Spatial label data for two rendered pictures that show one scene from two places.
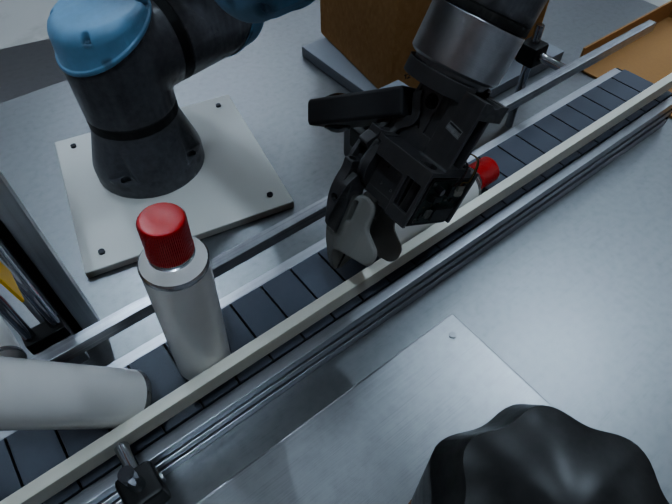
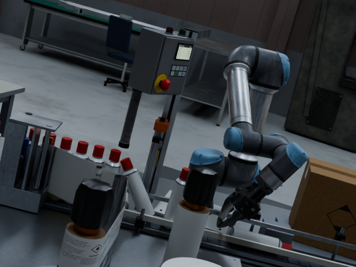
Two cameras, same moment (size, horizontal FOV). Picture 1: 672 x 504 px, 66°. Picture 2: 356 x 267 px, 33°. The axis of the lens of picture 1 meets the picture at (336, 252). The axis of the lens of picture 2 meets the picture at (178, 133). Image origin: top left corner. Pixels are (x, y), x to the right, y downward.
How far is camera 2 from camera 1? 1.60 m
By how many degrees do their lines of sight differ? 47
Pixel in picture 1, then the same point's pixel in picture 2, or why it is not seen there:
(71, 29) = (198, 152)
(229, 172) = (213, 220)
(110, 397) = (148, 205)
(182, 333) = (172, 200)
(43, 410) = (139, 192)
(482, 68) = (266, 179)
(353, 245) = (223, 215)
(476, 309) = not seen: outside the picture
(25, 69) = (176, 176)
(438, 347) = (228, 258)
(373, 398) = (201, 251)
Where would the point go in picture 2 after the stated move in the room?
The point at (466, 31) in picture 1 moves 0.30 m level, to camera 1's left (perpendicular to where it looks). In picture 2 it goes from (266, 170) to (191, 136)
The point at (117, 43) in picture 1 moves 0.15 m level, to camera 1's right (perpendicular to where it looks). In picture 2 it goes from (206, 160) to (240, 176)
